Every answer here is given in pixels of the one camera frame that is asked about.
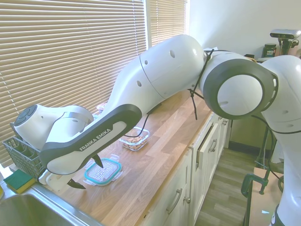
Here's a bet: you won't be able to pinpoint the white kitchen base cabinets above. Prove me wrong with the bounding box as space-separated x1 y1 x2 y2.
138 113 234 226

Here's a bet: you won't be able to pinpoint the black cable tie strap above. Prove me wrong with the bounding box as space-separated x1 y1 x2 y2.
188 48 216 121

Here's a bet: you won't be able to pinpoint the brushed metal cabinet handle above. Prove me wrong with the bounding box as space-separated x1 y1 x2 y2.
166 188 183 215
208 138 218 153

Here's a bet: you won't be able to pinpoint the plywood robot base board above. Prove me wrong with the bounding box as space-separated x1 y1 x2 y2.
244 166 286 226

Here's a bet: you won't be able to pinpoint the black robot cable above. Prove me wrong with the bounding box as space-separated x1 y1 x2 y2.
123 112 151 140

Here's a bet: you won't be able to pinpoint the green metal clamp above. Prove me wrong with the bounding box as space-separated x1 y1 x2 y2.
241 173 270 226

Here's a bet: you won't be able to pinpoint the dark green supplement tub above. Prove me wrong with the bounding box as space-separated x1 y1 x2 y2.
261 43 277 58

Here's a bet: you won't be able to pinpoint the beige slatted window blinds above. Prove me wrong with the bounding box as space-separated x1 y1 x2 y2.
149 0 186 48
0 0 148 169

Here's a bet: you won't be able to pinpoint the yellow green dish sponge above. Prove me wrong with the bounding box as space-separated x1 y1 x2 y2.
2 169 37 194

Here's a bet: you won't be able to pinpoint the glass food container with nuts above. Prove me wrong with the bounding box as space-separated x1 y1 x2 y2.
118 126 151 152

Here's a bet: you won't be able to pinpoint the black camera tripod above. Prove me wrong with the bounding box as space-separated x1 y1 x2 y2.
255 122 278 170

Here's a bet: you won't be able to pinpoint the stainless steel dishwasher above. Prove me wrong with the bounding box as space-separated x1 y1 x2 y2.
229 115 268 153

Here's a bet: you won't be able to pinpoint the grey stereo camera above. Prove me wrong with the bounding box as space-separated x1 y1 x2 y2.
269 29 301 57

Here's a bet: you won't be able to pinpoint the grey plastic cutlery basket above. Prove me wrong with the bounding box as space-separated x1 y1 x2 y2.
1 122 48 186

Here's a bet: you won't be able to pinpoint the clear teal-rimmed container lid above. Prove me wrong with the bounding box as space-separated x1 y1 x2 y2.
82 154 123 187

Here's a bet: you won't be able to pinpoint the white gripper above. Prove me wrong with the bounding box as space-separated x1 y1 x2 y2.
38 154 104 192

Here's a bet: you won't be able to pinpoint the stainless steel double sink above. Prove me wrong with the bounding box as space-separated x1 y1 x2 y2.
0 182 105 226

